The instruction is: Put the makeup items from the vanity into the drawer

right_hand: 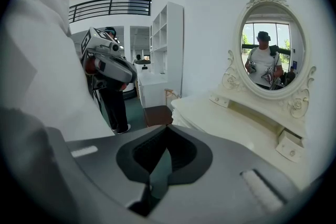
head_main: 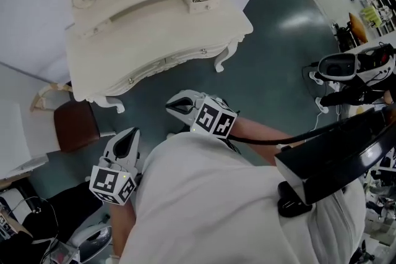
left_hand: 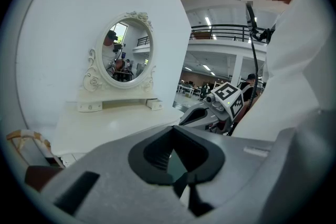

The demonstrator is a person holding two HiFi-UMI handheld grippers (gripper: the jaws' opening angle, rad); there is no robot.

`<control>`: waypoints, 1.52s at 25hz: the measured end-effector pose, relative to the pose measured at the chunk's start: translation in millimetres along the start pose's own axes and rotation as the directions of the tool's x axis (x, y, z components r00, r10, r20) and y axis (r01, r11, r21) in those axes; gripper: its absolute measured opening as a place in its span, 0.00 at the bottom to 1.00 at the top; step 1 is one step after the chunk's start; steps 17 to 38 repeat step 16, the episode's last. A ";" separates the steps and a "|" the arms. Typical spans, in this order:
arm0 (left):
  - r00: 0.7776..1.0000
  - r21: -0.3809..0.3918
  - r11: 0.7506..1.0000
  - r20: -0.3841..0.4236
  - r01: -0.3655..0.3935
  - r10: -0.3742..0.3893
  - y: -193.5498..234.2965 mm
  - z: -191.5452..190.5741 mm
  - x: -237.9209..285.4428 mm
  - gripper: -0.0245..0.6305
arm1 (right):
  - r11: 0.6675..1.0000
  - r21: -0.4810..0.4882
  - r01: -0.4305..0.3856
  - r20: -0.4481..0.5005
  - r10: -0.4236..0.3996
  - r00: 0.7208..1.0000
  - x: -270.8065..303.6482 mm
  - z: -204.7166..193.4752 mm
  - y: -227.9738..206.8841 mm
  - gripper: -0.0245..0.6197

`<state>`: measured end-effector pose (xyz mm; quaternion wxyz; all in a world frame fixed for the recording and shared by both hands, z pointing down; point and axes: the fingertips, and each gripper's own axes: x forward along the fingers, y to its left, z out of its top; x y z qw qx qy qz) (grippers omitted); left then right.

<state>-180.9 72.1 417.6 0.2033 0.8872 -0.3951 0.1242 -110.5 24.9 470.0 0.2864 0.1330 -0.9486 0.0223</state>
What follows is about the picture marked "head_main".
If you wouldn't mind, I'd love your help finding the cream small vanity drawer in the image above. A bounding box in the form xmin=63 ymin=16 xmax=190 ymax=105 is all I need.
xmin=184 ymin=0 xmax=220 ymax=15

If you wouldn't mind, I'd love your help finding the black strap buckle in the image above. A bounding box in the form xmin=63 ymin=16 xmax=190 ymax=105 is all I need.
xmin=277 ymin=181 xmax=314 ymax=218

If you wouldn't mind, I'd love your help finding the person's right forearm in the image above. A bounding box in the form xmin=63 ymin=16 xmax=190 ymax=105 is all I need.
xmin=228 ymin=116 xmax=293 ymax=166

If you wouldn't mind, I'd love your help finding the orange oval board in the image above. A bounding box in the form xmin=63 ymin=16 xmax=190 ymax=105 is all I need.
xmin=348 ymin=12 xmax=369 ymax=45

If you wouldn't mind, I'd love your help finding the black chest-mounted box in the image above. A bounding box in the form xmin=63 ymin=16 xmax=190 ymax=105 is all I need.
xmin=274 ymin=106 xmax=396 ymax=205

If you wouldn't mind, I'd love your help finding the curved wooden frame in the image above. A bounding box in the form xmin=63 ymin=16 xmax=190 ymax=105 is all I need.
xmin=29 ymin=81 xmax=74 ymax=113

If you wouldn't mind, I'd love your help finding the brown padded stool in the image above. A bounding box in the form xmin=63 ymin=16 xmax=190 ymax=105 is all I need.
xmin=53 ymin=100 xmax=101 ymax=153

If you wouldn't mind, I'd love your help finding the green cloth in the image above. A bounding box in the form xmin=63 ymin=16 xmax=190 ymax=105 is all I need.
xmin=359 ymin=7 xmax=382 ymax=27

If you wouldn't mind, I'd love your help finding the person's white clothed torso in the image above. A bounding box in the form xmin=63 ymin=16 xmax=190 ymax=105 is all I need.
xmin=117 ymin=132 xmax=368 ymax=264

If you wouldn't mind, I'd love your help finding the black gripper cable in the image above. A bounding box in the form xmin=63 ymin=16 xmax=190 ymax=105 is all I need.
xmin=228 ymin=120 xmax=344 ymax=147

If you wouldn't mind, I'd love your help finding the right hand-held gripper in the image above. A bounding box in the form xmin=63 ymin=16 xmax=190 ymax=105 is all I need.
xmin=165 ymin=89 xmax=239 ymax=140

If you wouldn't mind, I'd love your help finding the white wire rack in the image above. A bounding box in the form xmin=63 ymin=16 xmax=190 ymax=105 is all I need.
xmin=369 ymin=0 xmax=396 ymax=37

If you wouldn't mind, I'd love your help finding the person's left forearm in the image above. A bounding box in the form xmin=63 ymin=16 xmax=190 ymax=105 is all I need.
xmin=108 ymin=199 xmax=137 ymax=261

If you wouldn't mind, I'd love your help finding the cream ornate vanity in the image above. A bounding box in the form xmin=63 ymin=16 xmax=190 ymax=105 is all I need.
xmin=54 ymin=0 xmax=254 ymax=114

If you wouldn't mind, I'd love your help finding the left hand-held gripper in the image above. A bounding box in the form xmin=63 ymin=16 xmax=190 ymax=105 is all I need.
xmin=89 ymin=127 xmax=143 ymax=205

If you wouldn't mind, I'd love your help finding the white grey handheld device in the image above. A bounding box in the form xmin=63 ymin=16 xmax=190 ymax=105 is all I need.
xmin=67 ymin=224 xmax=113 ymax=258

